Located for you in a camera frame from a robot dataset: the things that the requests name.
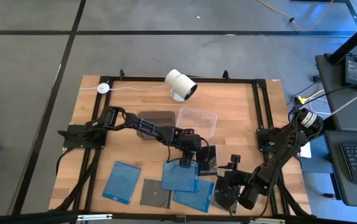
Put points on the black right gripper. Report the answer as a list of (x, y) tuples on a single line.
[(233, 183)]

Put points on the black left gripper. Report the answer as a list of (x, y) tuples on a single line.
[(188, 140)]

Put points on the blue plastic case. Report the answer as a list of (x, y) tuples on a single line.
[(178, 179), (194, 199), (121, 182)]

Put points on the clear jewel case black tray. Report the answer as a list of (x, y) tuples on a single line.
[(153, 193), (225, 208), (208, 168)]

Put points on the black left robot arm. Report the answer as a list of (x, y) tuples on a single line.
[(141, 126)]

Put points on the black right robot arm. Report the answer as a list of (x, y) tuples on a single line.
[(278, 155)]

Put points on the clear plastic bin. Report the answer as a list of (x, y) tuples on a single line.
[(197, 119)]

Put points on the smoky grey plastic bin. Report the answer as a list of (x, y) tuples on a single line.
[(156, 116)]

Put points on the white paper sheet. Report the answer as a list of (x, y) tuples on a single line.
[(306, 151)]

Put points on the dark grey side desk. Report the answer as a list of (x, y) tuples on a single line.
[(346, 109), (334, 174)]

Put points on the white round puck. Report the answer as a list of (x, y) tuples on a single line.
[(103, 88)]

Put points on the black power adapter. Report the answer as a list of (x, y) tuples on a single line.
[(352, 71)]

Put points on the black metal pole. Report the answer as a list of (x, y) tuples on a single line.
[(352, 40)]

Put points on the silver metal bracket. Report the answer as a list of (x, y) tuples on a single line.
[(94, 217), (267, 221)]

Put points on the black aluminium table frame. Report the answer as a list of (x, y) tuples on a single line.
[(228, 80)]

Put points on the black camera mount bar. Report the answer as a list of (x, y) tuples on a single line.
[(26, 217)]

